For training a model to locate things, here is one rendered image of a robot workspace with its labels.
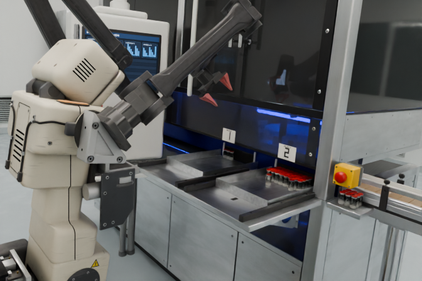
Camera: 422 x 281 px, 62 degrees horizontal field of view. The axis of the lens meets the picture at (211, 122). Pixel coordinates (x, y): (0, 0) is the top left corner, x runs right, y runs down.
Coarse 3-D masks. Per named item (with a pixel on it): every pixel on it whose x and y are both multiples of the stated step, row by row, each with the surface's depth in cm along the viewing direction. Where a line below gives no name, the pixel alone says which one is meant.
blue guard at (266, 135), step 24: (192, 96) 186; (168, 120) 204; (192, 120) 187; (216, 120) 173; (240, 120) 160; (264, 120) 149; (288, 120) 140; (312, 120) 132; (264, 144) 150; (288, 144) 141; (312, 144) 132
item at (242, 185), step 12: (264, 168) 154; (216, 180) 135; (228, 180) 140; (240, 180) 145; (252, 180) 146; (264, 180) 148; (228, 192) 131; (240, 192) 126; (252, 192) 132; (264, 192) 134; (276, 192) 135; (288, 192) 136; (300, 192) 129; (264, 204) 118
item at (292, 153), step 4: (280, 144) 143; (280, 148) 144; (284, 148) 142; (292, 148) 139; (280, 152) 144; (292, 152) 139; (280, 156) 144; (288, 156) 141; (292, 156) 139; (288, 160) 141; (292, 160) 139
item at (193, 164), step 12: (168, 156) 161; (180, 156) 165; (192, 156) 170; (204, 156) 176; (216, 156) 180; (180, 168) 153; (192, 168) 146; (204, 168) 158; (216, 168) 159; (228, 168) 151; (240, 168) 156; (252, 168) 162
